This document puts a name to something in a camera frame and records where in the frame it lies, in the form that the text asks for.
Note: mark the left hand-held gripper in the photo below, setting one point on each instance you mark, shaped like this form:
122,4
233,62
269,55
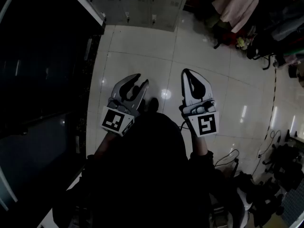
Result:
116,121

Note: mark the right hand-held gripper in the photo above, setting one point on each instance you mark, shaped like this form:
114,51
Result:
206,123

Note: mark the grey metal locker cabinet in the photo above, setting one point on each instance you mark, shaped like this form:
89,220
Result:
142,3

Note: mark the person's left forearm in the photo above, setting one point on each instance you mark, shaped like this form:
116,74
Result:
107,144

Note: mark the person's right forearm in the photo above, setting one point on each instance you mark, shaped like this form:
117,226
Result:
201,144

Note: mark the person's black shoe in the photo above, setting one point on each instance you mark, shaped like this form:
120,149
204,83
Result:
154,104

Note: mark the yellow plush toy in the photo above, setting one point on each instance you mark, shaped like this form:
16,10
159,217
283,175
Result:
241,42

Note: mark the black clothes rack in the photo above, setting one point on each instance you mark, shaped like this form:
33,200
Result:
263,56

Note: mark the black yellow striped floor strip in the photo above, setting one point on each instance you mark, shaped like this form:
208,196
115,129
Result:
273,96

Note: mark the person's black clothing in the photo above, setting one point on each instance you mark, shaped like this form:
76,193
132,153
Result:
147,174

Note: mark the dark glass door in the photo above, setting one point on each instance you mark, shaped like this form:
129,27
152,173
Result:
42,79

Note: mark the pink hanging garment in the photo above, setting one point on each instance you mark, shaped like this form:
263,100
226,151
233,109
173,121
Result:
237,3

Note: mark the black bucket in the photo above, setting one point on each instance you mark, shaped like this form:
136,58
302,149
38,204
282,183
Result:
294,71

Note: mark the grey hanging garment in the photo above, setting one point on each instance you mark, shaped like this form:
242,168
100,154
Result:
287,25

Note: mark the black office chair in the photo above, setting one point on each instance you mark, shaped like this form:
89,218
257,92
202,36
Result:
285,165

